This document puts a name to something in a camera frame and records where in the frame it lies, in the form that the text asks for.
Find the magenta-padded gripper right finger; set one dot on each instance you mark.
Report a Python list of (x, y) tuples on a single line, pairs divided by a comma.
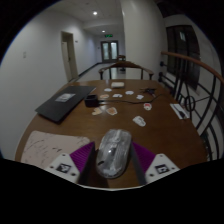
[(145, 158)]

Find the dark hallway chair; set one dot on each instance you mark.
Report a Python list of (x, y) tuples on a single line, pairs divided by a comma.
[(121, 58)]

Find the orange round sticker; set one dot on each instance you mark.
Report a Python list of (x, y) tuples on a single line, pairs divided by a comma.
[(112, 110)]

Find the black railing with wooden handrail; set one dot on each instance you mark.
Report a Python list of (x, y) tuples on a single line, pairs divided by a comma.
[(193, 60)]

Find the dark window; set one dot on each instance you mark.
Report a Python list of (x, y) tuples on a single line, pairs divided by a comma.
[(183, 53)]

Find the large white sticker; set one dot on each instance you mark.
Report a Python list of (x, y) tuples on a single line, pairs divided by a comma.
[(139, 121)]

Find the white printed mouse pad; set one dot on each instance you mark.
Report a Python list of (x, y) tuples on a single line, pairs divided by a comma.
[(46, 146)]

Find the wooden armchair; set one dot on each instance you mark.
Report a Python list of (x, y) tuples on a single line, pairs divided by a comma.
[(126, 64)]

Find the black closed laptop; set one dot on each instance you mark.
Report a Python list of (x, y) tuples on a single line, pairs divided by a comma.
[(63, 101)]

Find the small black box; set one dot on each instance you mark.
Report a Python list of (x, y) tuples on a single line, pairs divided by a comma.
[(90, 101)]

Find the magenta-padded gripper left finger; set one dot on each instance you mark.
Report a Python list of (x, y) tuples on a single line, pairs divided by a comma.
[(81, 156)]

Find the translucent grey computer mouse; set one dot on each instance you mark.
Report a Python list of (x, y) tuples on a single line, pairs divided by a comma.
[(113, 153)]

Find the red and white sticker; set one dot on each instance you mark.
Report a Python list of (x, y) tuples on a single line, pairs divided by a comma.
[(147, 106)]

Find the green exit sign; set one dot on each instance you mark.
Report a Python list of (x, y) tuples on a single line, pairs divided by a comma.
[(108, 35)]

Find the glass double door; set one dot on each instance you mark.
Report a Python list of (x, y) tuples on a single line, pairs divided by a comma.
[(109, 51)]

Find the small pale orange sticker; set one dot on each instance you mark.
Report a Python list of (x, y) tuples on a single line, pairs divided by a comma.
[(104, 96)]

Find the ceiling lights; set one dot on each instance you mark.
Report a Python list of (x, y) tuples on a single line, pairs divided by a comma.
[(95, 13)]

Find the beige sticker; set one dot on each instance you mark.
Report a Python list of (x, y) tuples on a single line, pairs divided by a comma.
[(97, 111)]

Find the white card with black pen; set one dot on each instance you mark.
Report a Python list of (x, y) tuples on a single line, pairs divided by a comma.
[(178, 110)]

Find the small white sticker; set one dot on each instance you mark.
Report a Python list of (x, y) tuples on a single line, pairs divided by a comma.
[(140, 97), (117, 95), (107, 89), (129, 92)]

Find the beige flat pad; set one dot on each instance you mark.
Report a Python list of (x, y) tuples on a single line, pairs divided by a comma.
[(117, 85)]

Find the white side door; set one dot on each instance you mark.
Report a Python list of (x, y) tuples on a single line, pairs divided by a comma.
[(68, 56)]

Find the white wall switch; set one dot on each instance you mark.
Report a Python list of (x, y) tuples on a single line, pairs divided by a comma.
[(24, 54)]

